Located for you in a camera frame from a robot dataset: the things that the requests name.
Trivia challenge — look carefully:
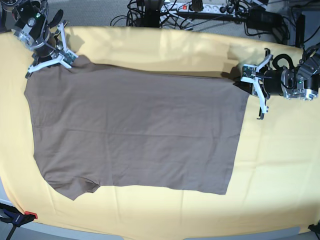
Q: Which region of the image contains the brown T-shirt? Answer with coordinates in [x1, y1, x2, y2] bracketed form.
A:
[24, 56, 249, 200]

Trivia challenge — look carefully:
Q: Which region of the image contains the black power adapter box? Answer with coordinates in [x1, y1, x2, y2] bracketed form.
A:
[247, 8, 283, 28]

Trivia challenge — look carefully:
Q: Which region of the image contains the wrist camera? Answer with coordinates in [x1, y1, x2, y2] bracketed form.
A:
[60, 50, 79, 69]
[240, 64, 257, 84]

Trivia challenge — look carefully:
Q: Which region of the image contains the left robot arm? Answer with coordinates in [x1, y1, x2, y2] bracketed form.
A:
[233, 44, 320, 120]

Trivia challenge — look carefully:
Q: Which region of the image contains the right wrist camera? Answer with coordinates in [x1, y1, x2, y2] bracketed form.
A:
[60, 50, 79, 69]

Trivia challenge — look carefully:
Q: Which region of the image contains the black clamp right corner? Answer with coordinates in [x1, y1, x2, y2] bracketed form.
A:
[308, 222, 320, 240]

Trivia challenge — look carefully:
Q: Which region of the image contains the black stand post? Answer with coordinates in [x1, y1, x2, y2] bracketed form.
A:
[143, 0, 162, 28]

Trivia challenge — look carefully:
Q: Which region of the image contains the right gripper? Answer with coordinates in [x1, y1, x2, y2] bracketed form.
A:
[25, 21, 69, 79]

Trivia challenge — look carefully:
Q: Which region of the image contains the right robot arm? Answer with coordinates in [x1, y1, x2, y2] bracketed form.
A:
[0, 0, 77, 78]

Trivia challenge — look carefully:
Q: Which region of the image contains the yellow table cloth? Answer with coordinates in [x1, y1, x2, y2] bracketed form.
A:
[0, 26, 320, 240]

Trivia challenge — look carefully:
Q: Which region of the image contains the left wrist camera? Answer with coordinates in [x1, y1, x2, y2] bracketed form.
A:
[240, 64, 257, 84]

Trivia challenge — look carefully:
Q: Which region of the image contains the black box right edge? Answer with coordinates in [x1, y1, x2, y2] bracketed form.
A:
[294, 14, 306, 48]

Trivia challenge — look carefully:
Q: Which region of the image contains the black clamp with orange tip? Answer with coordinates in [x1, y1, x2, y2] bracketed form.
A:
[0, 203, 38, 240]

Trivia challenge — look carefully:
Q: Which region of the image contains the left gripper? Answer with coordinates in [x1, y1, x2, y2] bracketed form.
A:
[233, 48, 283, 120]

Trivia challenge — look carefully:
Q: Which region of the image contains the white power strip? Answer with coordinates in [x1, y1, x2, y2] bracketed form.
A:
[160, 2, 236, 17]

